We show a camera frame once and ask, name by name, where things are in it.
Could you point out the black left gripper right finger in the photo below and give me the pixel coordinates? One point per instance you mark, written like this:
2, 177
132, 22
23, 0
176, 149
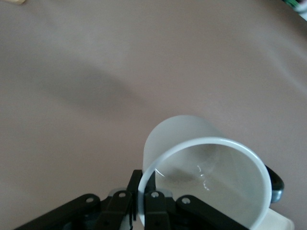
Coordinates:
156, 210

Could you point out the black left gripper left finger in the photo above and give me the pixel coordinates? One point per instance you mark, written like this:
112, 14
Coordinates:
112, 208

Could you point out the white smiley mug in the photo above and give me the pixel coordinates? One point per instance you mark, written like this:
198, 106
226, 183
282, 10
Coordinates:
182, 134

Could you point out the wooden cup rack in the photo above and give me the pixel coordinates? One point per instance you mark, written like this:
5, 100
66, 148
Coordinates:
16, 2

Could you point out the beige plastic tray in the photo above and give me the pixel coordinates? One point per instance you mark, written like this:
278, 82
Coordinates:
275, 220

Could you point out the brown table cover mat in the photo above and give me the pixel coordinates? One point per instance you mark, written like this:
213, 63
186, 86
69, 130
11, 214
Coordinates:
96, 72

